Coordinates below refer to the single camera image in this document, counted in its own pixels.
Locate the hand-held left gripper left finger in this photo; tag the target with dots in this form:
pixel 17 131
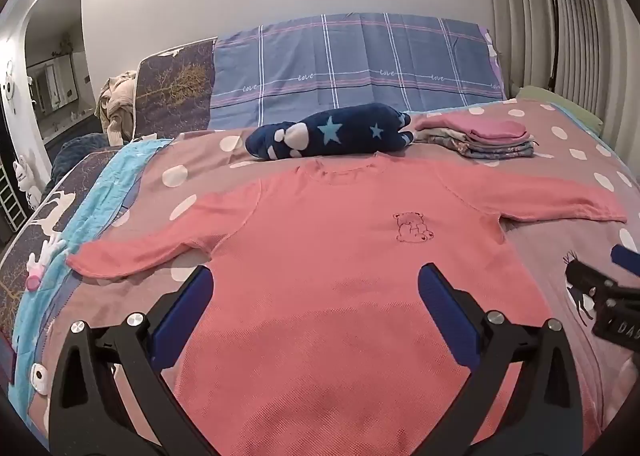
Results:
pixel 182 316

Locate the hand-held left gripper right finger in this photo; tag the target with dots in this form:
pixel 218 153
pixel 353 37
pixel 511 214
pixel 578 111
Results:
pixel 450 321

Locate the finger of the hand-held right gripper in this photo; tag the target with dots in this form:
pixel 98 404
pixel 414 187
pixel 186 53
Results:
pixel 626 258
pixel 582 276

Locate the salmon pink sweater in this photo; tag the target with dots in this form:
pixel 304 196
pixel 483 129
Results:
pixel 325 261

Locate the beige clothes pile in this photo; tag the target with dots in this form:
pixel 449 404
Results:
pixel 117 106

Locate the light blue blanket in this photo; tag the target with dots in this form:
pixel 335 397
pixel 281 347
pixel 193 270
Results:
pixel 100 196

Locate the pink polka-dot bedspread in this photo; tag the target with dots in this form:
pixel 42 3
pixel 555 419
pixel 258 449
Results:
pixel 200 171

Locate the blue-grey patterned folded garment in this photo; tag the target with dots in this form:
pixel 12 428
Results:
pixel 500 150

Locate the pink and white bunny toy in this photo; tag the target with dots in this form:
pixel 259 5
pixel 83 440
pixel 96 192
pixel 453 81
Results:
pixel 36 281

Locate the green pillow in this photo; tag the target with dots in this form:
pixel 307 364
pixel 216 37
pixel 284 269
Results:
pixel 565 104

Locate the pink folded garment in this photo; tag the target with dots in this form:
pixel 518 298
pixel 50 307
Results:
pixel 490 130

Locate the beige folded garment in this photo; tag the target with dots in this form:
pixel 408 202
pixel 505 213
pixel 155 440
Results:
pixel 440 136

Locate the dark blue knit blanket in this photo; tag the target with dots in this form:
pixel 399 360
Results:
pixel 75 151

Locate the white ladder rack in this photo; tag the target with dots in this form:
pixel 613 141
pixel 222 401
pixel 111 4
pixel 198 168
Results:
pixel 10 206

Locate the navy star fleece garment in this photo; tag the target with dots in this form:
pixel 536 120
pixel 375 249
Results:
pixel 350 136

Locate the white cat figurine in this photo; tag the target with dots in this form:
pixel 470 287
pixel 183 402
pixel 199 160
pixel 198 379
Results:
pixel 25 176

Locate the white pleated curtain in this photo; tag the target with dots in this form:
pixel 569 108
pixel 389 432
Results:
pixel 590 36

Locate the dark tree-print pillow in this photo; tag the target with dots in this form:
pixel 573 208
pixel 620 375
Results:
pixel 170 86

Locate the blue plaid pillow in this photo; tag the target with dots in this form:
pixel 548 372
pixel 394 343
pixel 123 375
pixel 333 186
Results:
pixel 350 61

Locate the white round wall gadget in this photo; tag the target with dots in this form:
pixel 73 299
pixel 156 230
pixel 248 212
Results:
pixel 7 91

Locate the arched wall mirror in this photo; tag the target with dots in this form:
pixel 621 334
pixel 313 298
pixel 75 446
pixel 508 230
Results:
pixel 55 61

